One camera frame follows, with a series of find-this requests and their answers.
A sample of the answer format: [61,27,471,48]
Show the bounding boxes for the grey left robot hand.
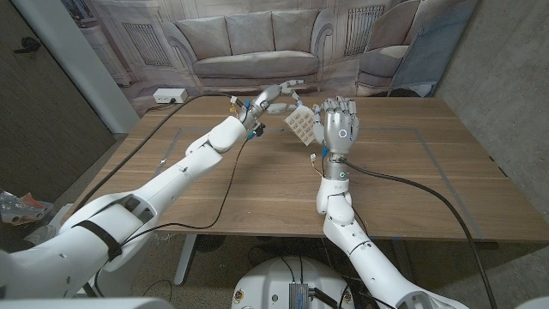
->
[238,79,305,130]

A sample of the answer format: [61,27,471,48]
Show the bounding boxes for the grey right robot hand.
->
[311,95,360,156]

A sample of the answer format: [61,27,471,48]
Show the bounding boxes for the floral postage stamp sheet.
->
[285,105,318,147]

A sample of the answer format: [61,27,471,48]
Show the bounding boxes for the white floor sheet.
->
[42,203,82,235]

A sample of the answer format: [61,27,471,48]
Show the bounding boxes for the black rounded object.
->
[388,88,424,99]

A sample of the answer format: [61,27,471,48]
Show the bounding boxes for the printed sofa room backdrop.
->
[59,0,480,117]

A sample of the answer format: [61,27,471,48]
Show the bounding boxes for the white power outlet box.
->
[153,88,189,105]

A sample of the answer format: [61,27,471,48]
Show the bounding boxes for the blue-grey leaning board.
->
[388,0,480,98]

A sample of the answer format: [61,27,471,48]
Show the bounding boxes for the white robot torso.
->
[231,256,356,309]

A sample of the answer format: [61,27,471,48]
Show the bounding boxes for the silver module on torso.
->
[287,282,311,309]

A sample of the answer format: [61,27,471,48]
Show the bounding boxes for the white table leg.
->
[173,233,198,287]

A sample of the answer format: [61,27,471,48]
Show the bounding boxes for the dark door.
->
[0,0,117,203]

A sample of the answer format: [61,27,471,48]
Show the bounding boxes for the white sneaker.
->
[25,224,57,245]

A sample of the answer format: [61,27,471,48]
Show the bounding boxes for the clear plastic bag with tubes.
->
[0,190,55,227]

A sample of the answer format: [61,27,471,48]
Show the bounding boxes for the person's black trouser leg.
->
[0,222,35,254]

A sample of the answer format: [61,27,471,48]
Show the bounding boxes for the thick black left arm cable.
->
[75,92,244,211]

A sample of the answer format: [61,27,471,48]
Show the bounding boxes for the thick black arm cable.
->
[75,92,244,211]
[338,157,492,309]

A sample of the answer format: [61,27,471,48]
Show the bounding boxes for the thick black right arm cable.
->
[338,157,492,309]

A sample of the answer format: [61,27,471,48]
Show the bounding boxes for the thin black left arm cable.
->
[119,136,250,248]

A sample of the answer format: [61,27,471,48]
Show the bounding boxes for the white door frame post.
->
[10,0,141,135]

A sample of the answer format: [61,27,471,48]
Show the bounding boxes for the black door handle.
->
[12,36,43,55]

